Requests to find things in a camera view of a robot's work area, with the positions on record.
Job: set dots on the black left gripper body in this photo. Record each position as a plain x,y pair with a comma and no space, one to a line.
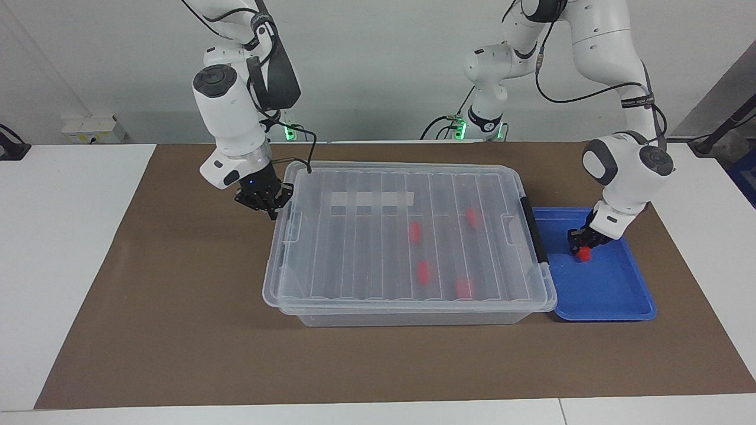
590,236

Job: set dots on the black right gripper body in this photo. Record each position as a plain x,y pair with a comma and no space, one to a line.
263,192

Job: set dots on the red block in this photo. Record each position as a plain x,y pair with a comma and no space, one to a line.
471,218
414,232
584,254
464,288
423,272

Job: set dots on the clear ribbed plastic lid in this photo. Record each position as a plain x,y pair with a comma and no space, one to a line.
366,254

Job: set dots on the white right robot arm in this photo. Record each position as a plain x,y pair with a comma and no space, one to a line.
227,118

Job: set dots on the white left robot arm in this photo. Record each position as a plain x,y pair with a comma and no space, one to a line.
626,171

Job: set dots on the blue plastic tray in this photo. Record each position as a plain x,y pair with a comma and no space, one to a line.
596,283

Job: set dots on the clear plastic storage box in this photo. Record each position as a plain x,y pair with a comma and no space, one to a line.
413,319

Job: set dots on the white tape strip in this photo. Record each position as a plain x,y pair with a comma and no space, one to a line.
371,199

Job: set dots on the black stand pole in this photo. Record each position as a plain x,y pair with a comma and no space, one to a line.
711,140

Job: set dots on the blue crate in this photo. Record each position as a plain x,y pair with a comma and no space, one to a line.
747,177

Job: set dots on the brown table mat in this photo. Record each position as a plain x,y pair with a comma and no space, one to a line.
177,354

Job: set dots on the white wall socket strip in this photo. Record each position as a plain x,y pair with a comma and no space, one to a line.
88,128

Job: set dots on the black clamp mount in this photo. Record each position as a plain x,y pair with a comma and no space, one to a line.
12,150

